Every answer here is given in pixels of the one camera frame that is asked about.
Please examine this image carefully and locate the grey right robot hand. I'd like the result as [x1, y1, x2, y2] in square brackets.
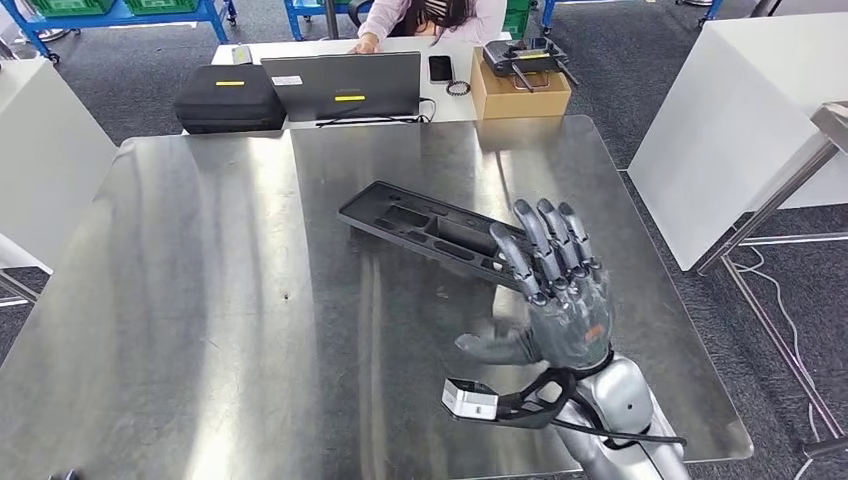
[454, 197, 615, 372]

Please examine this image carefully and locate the black plastic plate bracket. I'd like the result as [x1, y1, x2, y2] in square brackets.
[337, 180, 551, 296]

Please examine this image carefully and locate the blue steel shelf rack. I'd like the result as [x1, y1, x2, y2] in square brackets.
[0, 0, 238, 66]

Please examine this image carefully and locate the grey laptop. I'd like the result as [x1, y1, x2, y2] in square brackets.
[260, 50, 423, 124]

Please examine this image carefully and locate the black smartphone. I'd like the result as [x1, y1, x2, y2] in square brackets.
[427, 54, 455, 85]

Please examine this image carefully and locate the person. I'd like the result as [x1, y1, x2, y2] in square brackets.
[349, 0, 508, 56]

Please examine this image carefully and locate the black case with yellow label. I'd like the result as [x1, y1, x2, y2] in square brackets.
[173, 64, 288, 135]

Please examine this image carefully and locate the green plastic crate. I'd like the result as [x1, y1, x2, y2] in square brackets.
[503, 0, 531, 41]
[124, 0, 200, 16]
[26, 0, 117, 18]

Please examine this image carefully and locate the brown cardboard box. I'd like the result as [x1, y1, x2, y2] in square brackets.
[470, 47, 572, 122]

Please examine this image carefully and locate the white cabinet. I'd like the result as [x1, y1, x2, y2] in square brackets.
[627, 13, 848, 273]
[0, 58, 119, 274]

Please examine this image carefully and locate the stainless steel table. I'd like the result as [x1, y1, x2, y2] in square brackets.
[0, 115, 755, 480]
[692, 101, 848, 460]

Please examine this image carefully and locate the black laptop cable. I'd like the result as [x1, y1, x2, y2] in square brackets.
[314, 97, 439, 128]

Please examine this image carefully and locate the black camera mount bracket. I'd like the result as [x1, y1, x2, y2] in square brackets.
[493, 367, 578, 431]

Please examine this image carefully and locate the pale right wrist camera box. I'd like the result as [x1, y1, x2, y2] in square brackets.
[441, 377, 499, 422]

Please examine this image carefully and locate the white power cable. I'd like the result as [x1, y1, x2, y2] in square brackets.
[728, 245, 829, 480]

